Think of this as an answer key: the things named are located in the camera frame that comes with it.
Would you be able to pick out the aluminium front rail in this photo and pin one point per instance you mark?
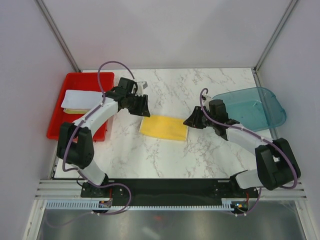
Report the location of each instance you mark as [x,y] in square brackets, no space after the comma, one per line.
[70,190]

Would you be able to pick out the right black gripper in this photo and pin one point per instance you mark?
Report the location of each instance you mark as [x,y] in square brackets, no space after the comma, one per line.
[193,120]

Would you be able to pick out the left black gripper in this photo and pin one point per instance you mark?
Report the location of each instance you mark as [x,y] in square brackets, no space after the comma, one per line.
[142,109]

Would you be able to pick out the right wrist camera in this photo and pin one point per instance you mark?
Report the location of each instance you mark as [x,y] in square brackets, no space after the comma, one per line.
[206,99]

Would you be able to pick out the blue transparent plastic tub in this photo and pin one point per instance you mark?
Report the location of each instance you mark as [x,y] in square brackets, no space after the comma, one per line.
[256,108]

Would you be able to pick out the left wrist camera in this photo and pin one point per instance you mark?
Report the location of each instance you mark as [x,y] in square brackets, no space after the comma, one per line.
[141,86]

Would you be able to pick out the light blue white towel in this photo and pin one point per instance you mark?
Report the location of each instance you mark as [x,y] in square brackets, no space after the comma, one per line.
[81,99]

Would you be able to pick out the red plastic bin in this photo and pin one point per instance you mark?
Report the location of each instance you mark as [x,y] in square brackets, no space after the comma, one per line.
[83,81]

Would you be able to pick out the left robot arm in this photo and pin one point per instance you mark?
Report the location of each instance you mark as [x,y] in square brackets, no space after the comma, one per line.
[75,143]

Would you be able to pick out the left aluminium frame post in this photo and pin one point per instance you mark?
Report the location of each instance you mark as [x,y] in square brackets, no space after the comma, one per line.
[57,34]

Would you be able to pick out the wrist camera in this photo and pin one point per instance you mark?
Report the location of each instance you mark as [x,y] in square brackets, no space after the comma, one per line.
[206,99]
[141,86]

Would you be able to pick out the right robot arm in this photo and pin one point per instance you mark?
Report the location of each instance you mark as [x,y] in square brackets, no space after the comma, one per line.
[276,165]

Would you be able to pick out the yellow patterned towel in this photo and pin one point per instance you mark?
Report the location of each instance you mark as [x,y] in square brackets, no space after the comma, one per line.
[75,111]

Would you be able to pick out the cream towel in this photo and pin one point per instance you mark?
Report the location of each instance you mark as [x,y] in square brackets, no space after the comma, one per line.
[164,127]

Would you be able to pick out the aluminium frame post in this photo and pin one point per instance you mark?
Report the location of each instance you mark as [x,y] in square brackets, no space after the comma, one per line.
[276,33]
[57,34]

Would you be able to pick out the right aluminium frame post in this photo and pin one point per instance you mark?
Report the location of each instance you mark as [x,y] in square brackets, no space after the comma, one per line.
[276,33]

